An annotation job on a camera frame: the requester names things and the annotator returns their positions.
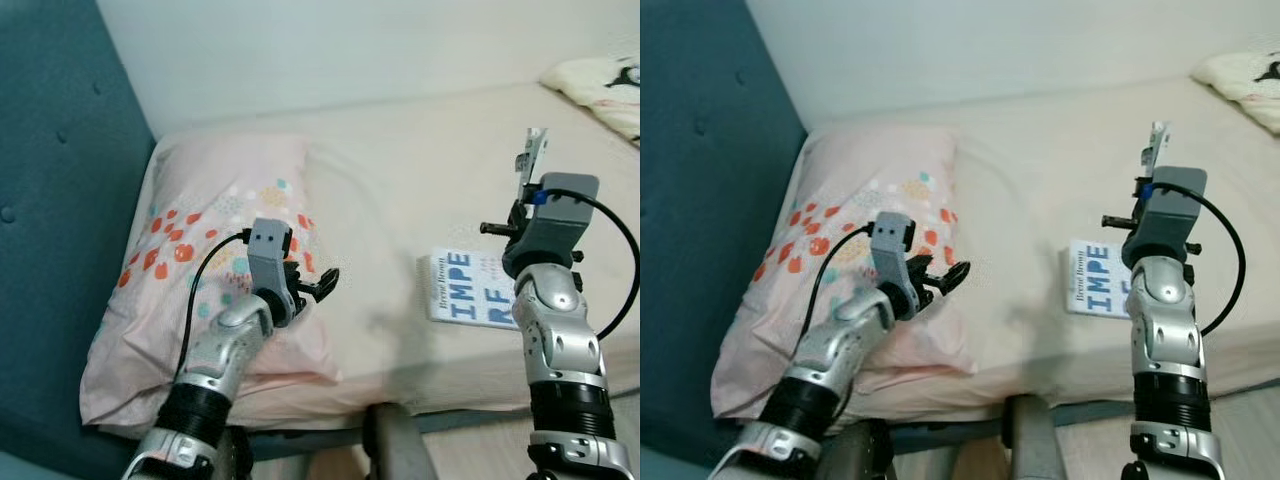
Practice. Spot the small silver white gadget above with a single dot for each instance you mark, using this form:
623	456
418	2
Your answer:
530	160
1157	150

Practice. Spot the pink pillow with coloured spots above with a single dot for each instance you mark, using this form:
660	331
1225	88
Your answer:
850	180
200	190

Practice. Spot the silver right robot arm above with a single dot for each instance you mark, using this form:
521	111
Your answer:
1165	330
550	340

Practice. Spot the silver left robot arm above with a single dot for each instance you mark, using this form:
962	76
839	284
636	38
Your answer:
845	340
225	345

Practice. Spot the white book with blue letters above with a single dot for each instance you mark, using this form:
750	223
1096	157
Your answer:
1095	275
465	290

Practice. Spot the mattress with beige sheet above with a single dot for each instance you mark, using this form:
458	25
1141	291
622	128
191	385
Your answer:
420	180
1040	170

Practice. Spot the cream cartoon print blanket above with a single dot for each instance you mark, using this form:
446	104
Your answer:
1245	85
600	90

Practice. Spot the grey robot right leg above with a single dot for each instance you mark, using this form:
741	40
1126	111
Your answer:
1030	440
395	445

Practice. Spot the blue upholstered headboard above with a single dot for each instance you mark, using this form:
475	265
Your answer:
700	200
50	200

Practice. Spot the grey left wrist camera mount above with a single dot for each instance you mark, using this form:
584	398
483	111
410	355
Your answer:
268	250
892	240

